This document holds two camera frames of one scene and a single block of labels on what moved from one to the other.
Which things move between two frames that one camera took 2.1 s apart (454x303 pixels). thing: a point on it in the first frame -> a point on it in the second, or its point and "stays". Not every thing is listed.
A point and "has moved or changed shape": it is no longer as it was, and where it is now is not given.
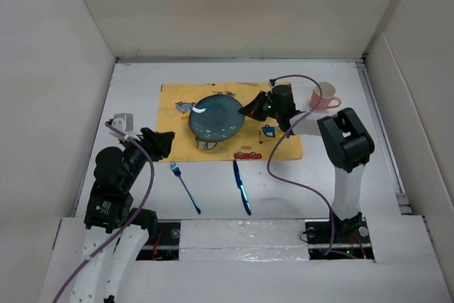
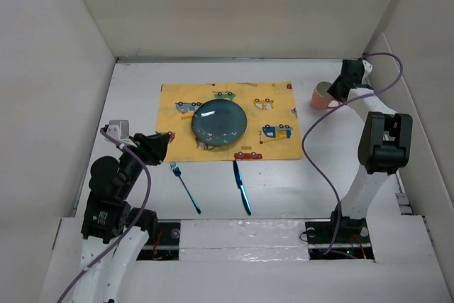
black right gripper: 253,107 -> 333,89
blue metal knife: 240,186 stays
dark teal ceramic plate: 216,118 has moved or changed shape
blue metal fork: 175,168 stays
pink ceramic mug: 328,90 stays
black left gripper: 157,143 stays
